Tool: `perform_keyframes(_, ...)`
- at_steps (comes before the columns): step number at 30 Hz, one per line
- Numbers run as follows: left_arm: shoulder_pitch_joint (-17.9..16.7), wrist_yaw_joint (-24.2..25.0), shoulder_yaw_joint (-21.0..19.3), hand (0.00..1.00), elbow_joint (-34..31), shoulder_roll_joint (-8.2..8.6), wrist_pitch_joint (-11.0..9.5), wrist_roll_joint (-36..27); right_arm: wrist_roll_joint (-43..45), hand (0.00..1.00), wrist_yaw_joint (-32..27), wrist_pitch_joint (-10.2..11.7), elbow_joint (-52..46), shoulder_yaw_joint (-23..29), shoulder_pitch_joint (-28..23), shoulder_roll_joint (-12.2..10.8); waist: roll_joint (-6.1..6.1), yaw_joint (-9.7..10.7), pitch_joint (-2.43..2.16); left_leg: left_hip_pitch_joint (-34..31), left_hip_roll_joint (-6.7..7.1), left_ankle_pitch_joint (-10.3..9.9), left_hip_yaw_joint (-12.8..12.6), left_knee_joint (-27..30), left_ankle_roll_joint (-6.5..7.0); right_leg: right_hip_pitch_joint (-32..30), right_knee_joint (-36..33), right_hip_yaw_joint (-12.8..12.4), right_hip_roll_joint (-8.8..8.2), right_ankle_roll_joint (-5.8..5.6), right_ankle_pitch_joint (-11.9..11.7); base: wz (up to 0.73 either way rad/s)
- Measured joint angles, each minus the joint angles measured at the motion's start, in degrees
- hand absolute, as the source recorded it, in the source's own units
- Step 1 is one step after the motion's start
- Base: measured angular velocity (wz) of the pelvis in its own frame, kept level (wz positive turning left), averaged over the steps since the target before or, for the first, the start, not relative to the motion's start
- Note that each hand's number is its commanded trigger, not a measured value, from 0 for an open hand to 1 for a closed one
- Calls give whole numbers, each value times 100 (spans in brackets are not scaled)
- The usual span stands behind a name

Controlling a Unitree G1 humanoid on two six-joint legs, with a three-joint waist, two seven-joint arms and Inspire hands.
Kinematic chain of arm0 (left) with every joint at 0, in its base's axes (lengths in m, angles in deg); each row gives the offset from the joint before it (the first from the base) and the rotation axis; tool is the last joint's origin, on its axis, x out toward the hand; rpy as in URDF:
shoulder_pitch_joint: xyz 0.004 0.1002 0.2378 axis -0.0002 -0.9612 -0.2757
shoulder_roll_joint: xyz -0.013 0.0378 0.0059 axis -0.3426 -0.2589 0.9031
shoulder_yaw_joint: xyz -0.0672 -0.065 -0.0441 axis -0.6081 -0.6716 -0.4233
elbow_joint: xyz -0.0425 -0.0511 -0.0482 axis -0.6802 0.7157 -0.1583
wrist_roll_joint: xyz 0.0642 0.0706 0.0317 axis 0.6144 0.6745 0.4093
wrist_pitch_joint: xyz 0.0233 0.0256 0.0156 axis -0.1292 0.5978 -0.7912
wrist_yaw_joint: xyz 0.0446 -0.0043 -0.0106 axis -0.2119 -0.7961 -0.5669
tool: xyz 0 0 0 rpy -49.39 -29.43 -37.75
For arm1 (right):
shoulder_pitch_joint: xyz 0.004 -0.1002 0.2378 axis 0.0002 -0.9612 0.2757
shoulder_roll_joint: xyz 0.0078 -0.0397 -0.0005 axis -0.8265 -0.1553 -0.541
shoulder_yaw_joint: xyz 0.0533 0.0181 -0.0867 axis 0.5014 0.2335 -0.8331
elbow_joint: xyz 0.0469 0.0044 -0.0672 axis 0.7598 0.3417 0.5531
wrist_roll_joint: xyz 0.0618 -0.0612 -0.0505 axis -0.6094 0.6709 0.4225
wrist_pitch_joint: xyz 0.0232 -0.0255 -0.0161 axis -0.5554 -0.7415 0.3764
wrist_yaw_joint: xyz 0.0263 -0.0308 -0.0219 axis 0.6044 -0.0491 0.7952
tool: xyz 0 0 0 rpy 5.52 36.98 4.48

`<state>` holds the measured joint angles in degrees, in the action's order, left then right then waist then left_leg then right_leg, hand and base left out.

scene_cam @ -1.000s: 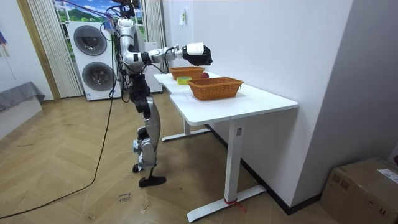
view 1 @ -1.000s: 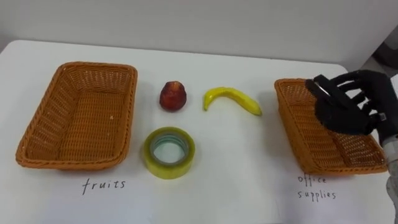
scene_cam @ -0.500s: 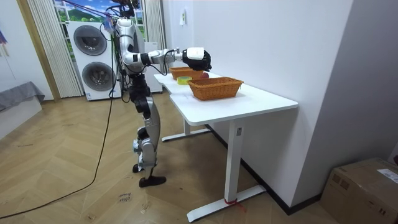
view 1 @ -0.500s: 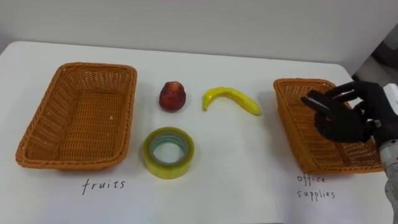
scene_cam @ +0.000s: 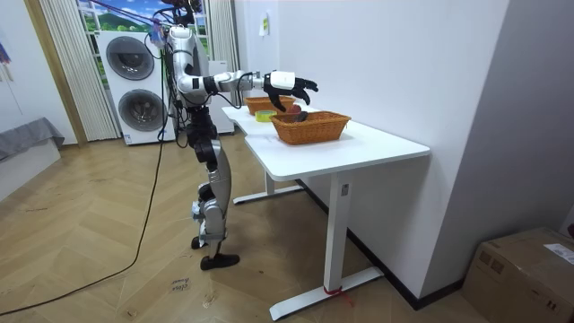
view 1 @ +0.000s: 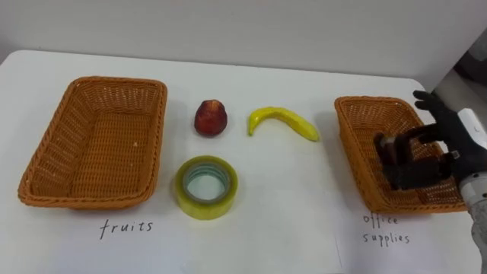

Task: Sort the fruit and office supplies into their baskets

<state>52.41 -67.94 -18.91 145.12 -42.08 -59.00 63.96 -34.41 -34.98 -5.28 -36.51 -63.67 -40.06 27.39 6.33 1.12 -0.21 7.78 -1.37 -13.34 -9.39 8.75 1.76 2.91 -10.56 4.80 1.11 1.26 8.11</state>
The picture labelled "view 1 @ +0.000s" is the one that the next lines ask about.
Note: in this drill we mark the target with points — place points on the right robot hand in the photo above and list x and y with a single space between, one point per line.
454 135

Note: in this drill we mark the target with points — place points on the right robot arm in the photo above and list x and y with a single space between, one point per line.
477 205

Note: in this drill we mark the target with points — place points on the small orange wicker basket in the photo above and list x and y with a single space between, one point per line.
371 129

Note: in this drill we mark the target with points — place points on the yellow banana soft toy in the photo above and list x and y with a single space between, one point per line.
289 118

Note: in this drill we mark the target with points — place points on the white desk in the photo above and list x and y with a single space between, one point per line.
243 171

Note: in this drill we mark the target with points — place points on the red apple soft toy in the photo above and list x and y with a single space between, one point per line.
210 118

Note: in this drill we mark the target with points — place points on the clear yellowish tape roll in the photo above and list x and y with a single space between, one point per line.
206 187

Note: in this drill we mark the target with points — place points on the large orange wicker basket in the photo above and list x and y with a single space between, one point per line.
97 146

